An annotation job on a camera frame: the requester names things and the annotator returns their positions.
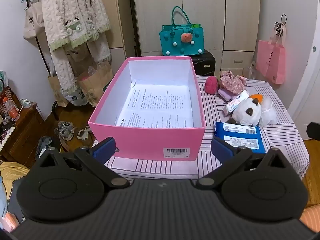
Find purple plush toy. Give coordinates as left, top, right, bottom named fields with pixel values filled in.
left=217, top=88, right=242, bottom=102

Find white fluffy pajama jacket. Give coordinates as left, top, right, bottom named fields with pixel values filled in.
left=41, top=0, right=111, bottom=52

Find white mesh bath pouf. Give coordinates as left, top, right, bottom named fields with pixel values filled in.
left=259, top=96, right=277, bottom=126

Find white green plastic bag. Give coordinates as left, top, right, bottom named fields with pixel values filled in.
left=62, top=90, right=88, bottom=106

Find pink shopping bag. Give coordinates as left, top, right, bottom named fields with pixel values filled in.
left=255, top=22, right=287, bottom=85

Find striped tablecloth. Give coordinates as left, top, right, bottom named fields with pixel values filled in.
left=92, top=75, right=310, bottom=180

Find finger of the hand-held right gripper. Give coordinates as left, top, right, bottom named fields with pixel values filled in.
left=306, top=122, right=320, bottom=140

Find black clothes rack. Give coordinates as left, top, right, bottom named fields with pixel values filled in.
left=26, top=0, right=60, bottom=122

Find black hair ties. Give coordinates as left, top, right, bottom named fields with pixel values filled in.
left=274, top=14, right=287, bottom=36

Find orange drink bottle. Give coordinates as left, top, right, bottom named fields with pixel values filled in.
left=2, top=96, right=20, bottom=120

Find beige cabinet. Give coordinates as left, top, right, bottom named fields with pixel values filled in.
left=99, top=0, right=125, bottom=73

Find clear plastic bag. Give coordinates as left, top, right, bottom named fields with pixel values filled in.
left=244, top=60, right=258, bottom=79

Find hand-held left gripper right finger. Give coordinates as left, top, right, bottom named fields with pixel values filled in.
left=195, top=137, right=294, bottom=189

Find brown paper bag green label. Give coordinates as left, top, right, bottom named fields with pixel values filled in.
left=76, top=60, right=114, bottom=107

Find white door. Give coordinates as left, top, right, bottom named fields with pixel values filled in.
left=287, top=0, right=320, bottom=140

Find black stand pole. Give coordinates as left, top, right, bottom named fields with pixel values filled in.
left=127, top=0, right=141, bottom=57

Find black suitcase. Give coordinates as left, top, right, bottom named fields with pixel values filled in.
left=191, top=50, right=216, bottom=77

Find floral fabric scrunchie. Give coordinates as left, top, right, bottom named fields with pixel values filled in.
left=219, top=70, right=248, bottom=95

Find pink cardboard box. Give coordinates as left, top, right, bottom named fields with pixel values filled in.
left=88, top=56, right=206, bottom=161

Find yellow blanket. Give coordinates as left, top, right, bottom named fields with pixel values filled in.
left=0, top=162, right=30, bottom=205

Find wooden cabinet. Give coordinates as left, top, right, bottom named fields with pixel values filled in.
left=0, top=85, right=48, bottom=165

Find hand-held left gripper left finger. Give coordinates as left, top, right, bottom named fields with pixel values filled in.
left=32, top=137, right=130, bottom=189

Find teal felt tote bag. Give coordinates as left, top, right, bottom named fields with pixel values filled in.
left=159, top=6, right=204, bottom=56

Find orange plush ball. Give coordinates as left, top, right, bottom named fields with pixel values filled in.
left=249, top=94, right=265, bottom=104

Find grey wardrobe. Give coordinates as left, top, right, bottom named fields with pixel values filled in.
left=131, top=0, right=262, bottom=77

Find printed paper sheets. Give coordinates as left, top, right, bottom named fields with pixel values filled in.
left=114, top=80, right=194, bottom=128

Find canvas tote bag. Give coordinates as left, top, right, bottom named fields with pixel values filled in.
left=24, top=0, right=45, bottom=47

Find pink strawberry plush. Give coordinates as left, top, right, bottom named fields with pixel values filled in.
left=204, top=76, right=219, bottom=95

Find grey blue cloth bundle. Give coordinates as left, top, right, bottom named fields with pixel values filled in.
left=36, top=136, right=60, bottom=157

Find white plush cat toy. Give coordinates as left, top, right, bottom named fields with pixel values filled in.
left=226, top=94, right=263, bottom=127

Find orange striped cloth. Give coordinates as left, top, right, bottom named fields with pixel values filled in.
left=299, top=204, right=320, bottom=233

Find blue wet wipes pack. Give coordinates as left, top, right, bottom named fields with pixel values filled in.
left=214, top=121, right=267, bottom=154

